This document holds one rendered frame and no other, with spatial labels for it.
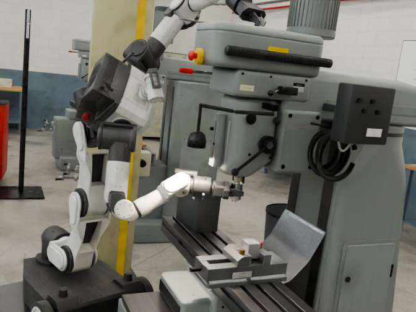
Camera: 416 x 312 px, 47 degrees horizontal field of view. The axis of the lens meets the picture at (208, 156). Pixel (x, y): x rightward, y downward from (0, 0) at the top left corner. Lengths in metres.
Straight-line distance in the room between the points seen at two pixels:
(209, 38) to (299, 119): 0.48
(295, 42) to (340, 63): 6.37
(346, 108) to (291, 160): 0.34
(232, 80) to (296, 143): 0.38
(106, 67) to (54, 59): 8.75
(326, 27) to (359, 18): 6.09
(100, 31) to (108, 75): 1.50
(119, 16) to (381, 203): 2.19
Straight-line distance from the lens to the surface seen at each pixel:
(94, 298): 2.43
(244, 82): 1.78
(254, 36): 1.78
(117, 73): 2.02
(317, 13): 1.98
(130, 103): 1.99
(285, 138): 1.90
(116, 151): 1.90
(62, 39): 10.77
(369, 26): 7.87
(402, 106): 2.27
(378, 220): 2.22
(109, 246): 3.79
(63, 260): 2.56
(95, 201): 2.36
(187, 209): 2.37
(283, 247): 2.24
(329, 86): 2.00
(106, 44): 3.48
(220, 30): 1.75
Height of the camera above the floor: 1.73
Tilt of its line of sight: 11 degrees down
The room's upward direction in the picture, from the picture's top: 7 degrees clockwise
